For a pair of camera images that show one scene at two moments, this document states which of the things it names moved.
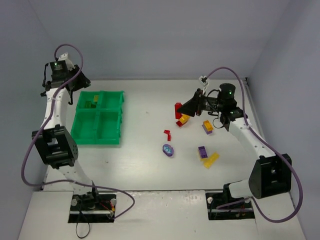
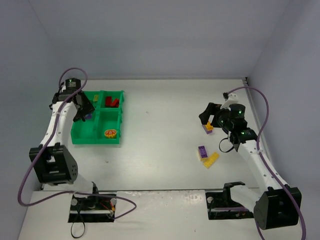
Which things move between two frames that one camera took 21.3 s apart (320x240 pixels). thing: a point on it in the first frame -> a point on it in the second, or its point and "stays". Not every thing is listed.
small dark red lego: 179,123 -> 115,103
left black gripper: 83,80 -> 81,105
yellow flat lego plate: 212,159 stays
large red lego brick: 177,105 -> 108,100
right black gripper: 198,104 -> 215,115
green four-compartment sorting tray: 101,125 stays
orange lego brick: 184,118 -> 110,133
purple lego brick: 203,151 stays
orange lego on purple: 208,125 stays
